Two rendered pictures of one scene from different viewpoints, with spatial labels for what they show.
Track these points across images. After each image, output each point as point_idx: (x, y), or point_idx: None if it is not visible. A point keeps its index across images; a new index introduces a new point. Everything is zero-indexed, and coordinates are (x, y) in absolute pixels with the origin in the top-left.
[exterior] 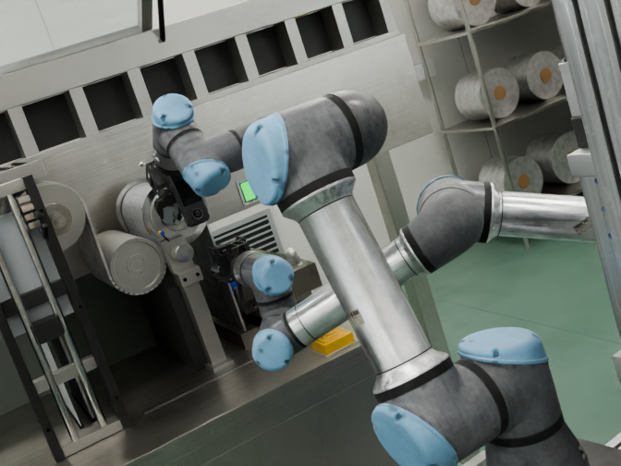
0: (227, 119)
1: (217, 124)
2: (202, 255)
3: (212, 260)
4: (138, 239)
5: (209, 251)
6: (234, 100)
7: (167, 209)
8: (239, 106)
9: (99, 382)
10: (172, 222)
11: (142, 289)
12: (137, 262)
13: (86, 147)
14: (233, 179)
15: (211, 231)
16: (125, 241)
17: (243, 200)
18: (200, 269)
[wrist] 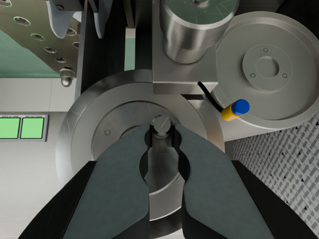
0: (23, 209)
1: (36, 207)
2: (112, 66)
3: (101, 13)
4: (253, 122)
5: (100, 31)
6: (5, 228)
7: (234, 216)
8: (3, 219)
9: (254, 8)
10: (182, 131)
11: (272, 16)
12: (265, 75)
13: (179, 231)
14: (46, 144)
15: (77, 75)
16: (285, 127)
17: (45, 120)
18: (119, 59)
